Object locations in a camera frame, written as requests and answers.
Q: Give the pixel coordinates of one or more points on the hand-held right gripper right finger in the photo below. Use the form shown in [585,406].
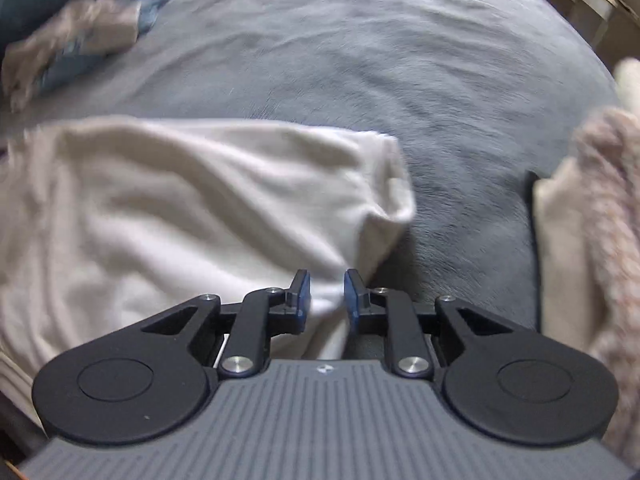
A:
[351,295]

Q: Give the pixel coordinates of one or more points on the white bear-print sweatshirt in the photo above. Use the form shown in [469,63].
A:
[150,210]

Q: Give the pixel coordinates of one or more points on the pink fuzzy knit garment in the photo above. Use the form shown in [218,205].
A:
[615,210]

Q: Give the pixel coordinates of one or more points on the cream folded garment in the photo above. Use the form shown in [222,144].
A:
[555,240]

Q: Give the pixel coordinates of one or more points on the grey bed blanket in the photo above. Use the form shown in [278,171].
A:
[400,60]

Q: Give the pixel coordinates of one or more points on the beige crumpled garment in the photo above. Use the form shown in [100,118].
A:
[85,25]

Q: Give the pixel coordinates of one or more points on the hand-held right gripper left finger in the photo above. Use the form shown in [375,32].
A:
[303,292]

